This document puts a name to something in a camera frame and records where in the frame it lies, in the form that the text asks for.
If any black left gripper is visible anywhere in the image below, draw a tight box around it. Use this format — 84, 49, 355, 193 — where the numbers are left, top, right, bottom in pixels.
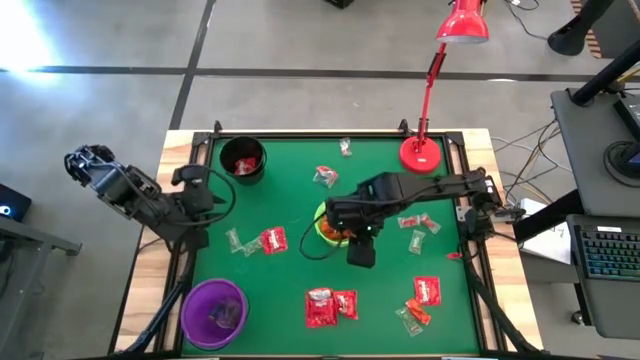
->
179, 184, 227, 224

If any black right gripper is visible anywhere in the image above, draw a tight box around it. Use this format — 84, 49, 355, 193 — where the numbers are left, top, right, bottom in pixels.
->
346, 192, 397, 270

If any orange candy packet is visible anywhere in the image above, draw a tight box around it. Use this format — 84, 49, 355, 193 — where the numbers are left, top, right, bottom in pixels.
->
405, 298, 433, 326
319, 217, 351, 242

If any red candy packet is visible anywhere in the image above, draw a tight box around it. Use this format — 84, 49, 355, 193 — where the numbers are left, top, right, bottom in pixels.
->
413, 276, 443, 307
333, 289, 360, 321
259, 225, 290, 256
233, 156, 259, 176

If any large red candy bag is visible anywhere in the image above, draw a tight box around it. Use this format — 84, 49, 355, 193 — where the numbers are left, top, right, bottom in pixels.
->
304, 298, 338, 330

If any green plastic bucket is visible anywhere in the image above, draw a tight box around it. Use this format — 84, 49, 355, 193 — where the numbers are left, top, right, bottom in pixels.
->
313, 200, 351, 249

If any black plastic bucket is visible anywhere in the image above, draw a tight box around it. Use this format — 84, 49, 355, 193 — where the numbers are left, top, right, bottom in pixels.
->
219, 134, 268, 186

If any green table mat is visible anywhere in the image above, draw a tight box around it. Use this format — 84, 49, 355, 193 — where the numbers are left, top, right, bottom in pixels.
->
182, 137, 481, 356

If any red desk lamp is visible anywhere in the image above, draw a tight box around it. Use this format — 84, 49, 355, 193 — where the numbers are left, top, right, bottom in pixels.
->
398, 0, 490, 176

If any purple plastic bucket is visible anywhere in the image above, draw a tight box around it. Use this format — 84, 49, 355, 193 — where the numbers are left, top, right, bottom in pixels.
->
179, 278, 250, 351

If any white paper sheet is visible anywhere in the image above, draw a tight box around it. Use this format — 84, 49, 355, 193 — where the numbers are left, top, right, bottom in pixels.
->
519, 198, 574, 266

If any gray metal desk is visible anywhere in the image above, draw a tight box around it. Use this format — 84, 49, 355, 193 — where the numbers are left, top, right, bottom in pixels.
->
0, 214, 83, 360

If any black device with light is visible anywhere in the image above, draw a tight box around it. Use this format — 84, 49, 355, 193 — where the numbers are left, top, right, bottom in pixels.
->
0, 183, 33, 223

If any gray desk top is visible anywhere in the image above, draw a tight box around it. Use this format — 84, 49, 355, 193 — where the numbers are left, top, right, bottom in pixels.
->
549, 87, 640, 219

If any black computer keyboard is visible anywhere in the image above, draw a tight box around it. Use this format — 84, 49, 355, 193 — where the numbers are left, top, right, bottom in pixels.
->
565, 213, 640, 341

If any black round base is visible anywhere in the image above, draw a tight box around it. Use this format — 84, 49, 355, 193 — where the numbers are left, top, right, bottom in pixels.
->
603, 139, 640, 182

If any black stand base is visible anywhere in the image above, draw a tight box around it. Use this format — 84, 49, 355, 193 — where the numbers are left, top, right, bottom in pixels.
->
547, 0, 616, 57

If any black stand pole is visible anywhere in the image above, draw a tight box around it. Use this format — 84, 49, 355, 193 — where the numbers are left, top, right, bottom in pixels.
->
571, 39, 640, 107

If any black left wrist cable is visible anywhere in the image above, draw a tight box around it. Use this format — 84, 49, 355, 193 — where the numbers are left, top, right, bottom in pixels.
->
199, 167, 237, 229

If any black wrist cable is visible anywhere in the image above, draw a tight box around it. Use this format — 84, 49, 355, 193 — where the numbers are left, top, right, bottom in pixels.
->
199, 167, 237, 229
298, 214, 351, 262

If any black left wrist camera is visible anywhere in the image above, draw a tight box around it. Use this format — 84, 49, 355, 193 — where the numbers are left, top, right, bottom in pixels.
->
171, 163, 207, 187

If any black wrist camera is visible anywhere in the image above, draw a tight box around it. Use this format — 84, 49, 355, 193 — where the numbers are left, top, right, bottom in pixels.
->
324, 198, 351, 230
171, 163, 207, 187

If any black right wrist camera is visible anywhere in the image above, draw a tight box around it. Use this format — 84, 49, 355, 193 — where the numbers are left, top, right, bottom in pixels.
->
324, 198, 351, 230

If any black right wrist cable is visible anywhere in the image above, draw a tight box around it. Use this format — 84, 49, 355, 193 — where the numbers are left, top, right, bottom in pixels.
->
298, 214, 351, 262

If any black table frame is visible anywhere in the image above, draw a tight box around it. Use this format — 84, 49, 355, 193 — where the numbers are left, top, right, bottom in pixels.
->
179, 120, 489, 358

